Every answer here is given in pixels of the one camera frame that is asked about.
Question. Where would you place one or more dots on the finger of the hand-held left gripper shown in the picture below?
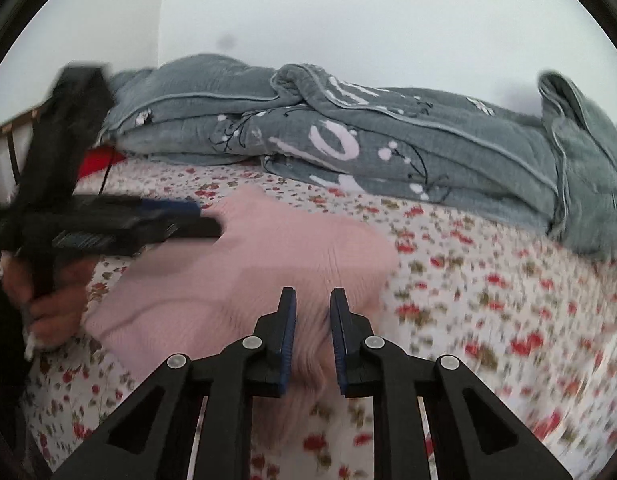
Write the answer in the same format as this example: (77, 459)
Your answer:
(171, 206)
(193, 228)

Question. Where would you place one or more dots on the grey printed quilt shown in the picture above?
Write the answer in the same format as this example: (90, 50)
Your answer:
(388, 125)

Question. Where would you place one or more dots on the red pillow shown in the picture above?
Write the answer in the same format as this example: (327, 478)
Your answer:
(96, 162)

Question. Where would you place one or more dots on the wooden headboard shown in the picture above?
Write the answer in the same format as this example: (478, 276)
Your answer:
(8, 150)

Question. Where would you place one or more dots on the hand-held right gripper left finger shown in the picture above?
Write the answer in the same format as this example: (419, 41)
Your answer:
(288, 342)

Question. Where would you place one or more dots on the person's left hand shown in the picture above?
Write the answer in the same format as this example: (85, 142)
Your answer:
(53, 310)

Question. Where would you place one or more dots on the floral bed sheet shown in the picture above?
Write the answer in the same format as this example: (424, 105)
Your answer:
(488, 310)

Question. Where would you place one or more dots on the pink knit sweater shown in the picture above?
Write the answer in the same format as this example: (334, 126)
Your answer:
(188, 280)

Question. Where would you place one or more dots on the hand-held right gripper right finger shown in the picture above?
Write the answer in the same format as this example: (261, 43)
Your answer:
(339, 347)

